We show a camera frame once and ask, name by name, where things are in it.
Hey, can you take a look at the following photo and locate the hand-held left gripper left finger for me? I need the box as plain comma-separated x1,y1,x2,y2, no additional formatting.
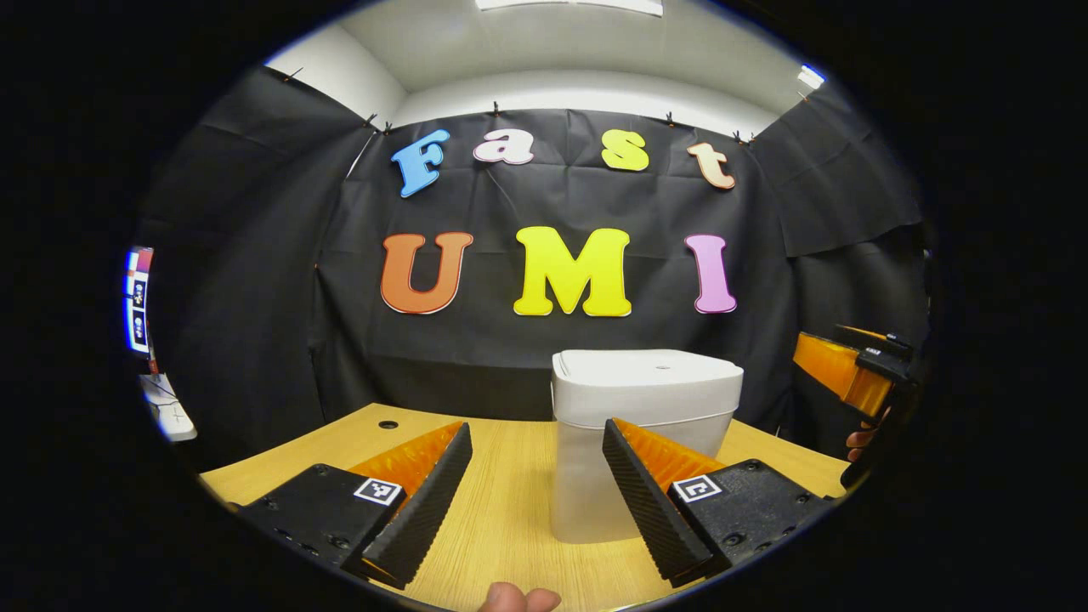
234,421,473,590

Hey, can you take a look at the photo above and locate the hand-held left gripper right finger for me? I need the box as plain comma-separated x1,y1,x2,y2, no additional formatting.
602,417,838,589

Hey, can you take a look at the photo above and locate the white desktop garbage bin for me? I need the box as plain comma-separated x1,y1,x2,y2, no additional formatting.
551,348,745,545

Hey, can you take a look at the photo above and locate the wooden desktop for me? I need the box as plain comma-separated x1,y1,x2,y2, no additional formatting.
197,402,851,612

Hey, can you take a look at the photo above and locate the black backdrop cloth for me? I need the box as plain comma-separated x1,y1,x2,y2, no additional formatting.
136,64,936,473

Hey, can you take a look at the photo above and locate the computer monitor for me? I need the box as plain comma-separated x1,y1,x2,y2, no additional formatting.
126,246,156,354

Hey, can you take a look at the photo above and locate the long ceiling light panel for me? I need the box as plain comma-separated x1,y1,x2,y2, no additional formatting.
474,0,664,18

